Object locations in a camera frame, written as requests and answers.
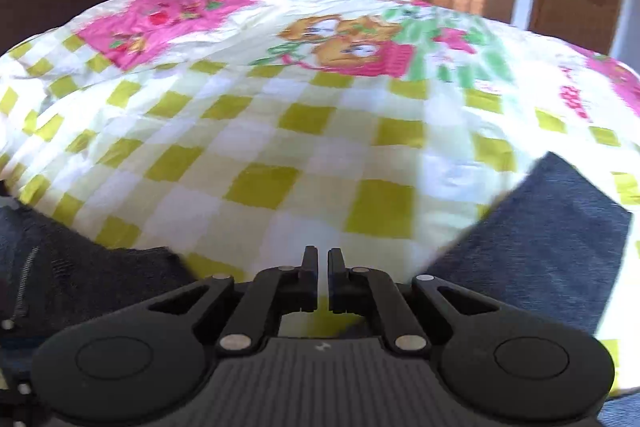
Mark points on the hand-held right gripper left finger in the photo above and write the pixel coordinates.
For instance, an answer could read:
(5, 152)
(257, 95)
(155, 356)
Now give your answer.
(310, 282)

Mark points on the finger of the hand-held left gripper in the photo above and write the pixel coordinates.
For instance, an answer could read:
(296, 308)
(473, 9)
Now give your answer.
(15, 357)

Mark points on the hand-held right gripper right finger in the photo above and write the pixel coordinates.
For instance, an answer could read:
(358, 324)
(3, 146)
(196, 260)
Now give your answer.
(336, 282)

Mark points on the dark grey pants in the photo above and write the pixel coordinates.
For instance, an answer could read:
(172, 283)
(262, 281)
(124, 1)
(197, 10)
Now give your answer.
(540, 237)

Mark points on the checkered printed blanket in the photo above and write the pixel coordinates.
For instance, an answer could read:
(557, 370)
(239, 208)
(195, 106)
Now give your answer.
(300, 147)

